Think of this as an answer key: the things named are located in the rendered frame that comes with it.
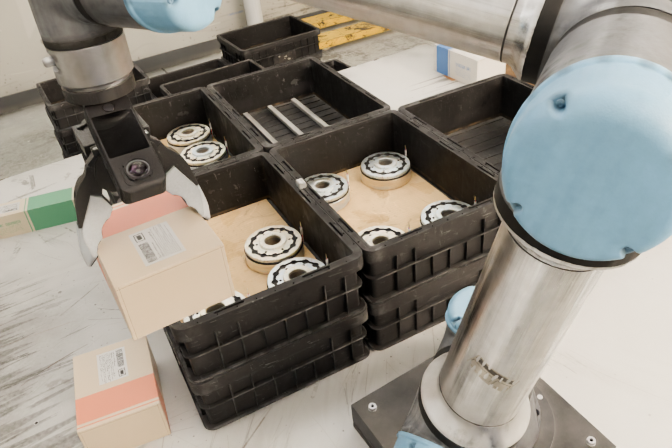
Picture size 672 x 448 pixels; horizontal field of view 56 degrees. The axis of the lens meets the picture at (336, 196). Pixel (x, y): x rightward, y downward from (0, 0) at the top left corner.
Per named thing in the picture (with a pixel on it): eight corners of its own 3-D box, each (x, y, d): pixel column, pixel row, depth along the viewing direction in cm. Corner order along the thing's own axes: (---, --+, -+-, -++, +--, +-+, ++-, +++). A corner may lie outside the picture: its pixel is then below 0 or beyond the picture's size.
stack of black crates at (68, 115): (154, 147, 302) (129, 57, 277) (175, 172, 280) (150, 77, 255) (69, 175, 286) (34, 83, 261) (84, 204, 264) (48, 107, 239)
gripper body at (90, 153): (149, 151, 76) (121, 56, 69) (172, 181, 69) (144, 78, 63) (85, 173, 73) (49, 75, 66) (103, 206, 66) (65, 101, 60)
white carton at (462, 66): (434, 70, 208) (434, 44, 203) (461, 60, 213) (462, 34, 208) (476, 88, 194) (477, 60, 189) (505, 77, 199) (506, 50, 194)
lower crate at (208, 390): (375, 360, 107) (371, 308, 101) (208, 440, 97) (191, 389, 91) (281, 241, 138) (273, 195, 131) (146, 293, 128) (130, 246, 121)
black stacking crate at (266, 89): (395, 156, 142) (393, 110, 136) (275, 198, 132) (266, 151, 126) (317, 97, 173) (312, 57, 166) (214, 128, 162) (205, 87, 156)
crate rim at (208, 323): (368, 267, 96) (367, 254, 95) (178, 347, 86) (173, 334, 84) (267, 159, 127) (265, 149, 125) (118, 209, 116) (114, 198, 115)
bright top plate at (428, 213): (489, 223, 111) (489, 221, 110) (439, 241, 108) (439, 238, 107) (457, 196, 119) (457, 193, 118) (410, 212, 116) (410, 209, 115)
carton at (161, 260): (235, 295, 73) (223, 243, 69) (134, 341, 68) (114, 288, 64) (188, 229, 85) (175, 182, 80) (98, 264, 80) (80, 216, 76)
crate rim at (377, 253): (521, 202, 107) (522, 190, 105) (368, 266, 96) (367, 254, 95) (394, 117, 137) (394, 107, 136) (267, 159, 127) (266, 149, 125)
